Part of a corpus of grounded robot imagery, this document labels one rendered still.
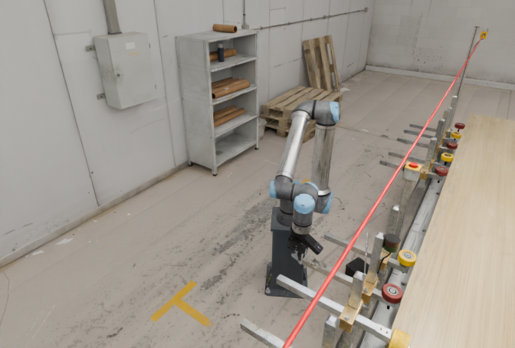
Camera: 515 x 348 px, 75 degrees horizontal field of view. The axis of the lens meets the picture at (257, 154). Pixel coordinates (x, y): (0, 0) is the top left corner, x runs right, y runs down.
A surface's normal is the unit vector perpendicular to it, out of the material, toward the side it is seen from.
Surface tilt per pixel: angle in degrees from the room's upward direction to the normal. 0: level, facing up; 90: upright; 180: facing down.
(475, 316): 0
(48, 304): 0
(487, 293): 0
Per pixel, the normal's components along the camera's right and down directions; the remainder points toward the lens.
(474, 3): -0.58, 0.37
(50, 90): 0.82, 0.26
